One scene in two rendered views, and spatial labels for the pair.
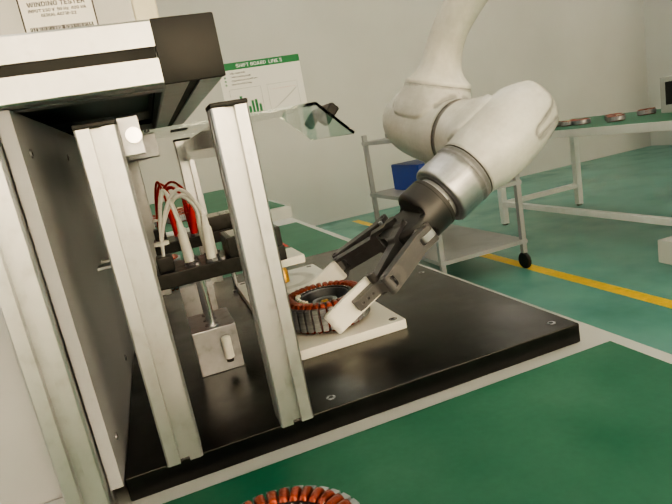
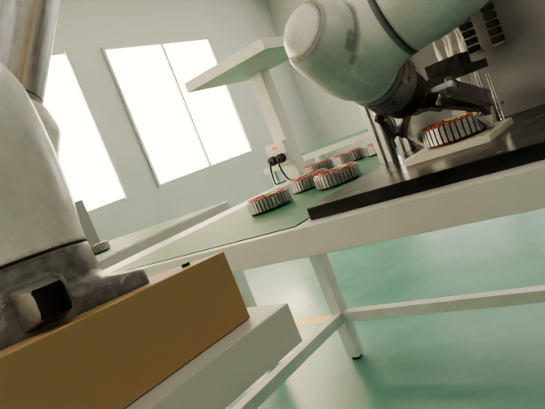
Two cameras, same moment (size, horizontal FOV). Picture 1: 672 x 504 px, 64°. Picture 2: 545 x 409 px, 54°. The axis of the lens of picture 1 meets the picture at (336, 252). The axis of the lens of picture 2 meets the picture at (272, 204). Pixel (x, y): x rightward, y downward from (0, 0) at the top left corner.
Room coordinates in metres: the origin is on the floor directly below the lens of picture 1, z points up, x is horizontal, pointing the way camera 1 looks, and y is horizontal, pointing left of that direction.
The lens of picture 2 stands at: (1.26, -0.76, 0.88)
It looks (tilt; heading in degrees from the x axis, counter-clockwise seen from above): 5 degrees down; 147
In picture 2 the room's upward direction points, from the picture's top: 21 degrees counter-clockwise
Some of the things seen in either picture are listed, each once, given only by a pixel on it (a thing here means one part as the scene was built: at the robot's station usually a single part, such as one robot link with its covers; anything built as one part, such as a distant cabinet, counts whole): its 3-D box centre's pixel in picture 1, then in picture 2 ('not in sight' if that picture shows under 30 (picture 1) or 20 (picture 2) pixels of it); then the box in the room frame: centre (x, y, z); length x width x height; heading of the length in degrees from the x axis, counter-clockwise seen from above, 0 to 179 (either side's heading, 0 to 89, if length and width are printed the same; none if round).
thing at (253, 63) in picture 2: not in sight; (276, 119); (-0.26, 0.35, 0.98); 0.37 x 0.35 x 0.46; 17
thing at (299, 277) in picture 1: (285, 285); not in sight; (0.90, 0.10, 0.78); 0.15 x 0.15 x 0.01; 17
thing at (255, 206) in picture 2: not in sight; (268, 201); (0.15, -0.06, 0.77); 0.11 x 0.11 x 0.04
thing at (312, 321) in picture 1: (325, 305); (454, 128); (0.66, 0.03, 0.80); 0.11 x 0.11 x 0.04
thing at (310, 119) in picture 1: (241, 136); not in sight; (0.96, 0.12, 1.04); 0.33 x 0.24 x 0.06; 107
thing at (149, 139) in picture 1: (141, 145); not in sight; (0.83, 0.26, 1.05); 0.06 x 0.04 x 0.04; 17
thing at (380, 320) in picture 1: (329, 323); (459, 141); (0.66, 0.03, 0.78); 0.15 x 0.15 x 0.01; 17
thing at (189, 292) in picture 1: (197, 295); not in sight; (0.85, 0.23, 0.80); 0.08 x 0.05 x 0.06; 17
